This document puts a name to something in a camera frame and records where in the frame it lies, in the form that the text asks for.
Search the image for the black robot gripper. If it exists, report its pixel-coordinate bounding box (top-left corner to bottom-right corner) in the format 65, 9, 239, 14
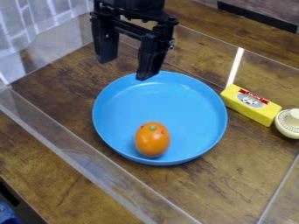
89, 0, 178, 81

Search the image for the orange toy ball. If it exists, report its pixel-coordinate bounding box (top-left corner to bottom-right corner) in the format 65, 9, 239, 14
134, 122, 170, 158

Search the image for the blue round tray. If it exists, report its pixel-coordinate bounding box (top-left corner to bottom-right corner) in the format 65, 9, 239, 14
92, 71, 228, 165

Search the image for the yellow toy butter block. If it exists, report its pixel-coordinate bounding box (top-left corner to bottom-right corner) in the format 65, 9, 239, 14
220, 84, 281, 127

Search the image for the cream toy mushroom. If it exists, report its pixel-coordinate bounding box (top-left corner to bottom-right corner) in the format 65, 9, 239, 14
275, 108, 299, 139

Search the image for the blue object at corner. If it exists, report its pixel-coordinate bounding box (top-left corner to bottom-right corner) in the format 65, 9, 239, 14
0, 202, 21, 224

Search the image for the clear acrylic enclosure wall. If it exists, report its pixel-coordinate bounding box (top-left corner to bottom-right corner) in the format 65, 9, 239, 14
0, 0, 299, 224

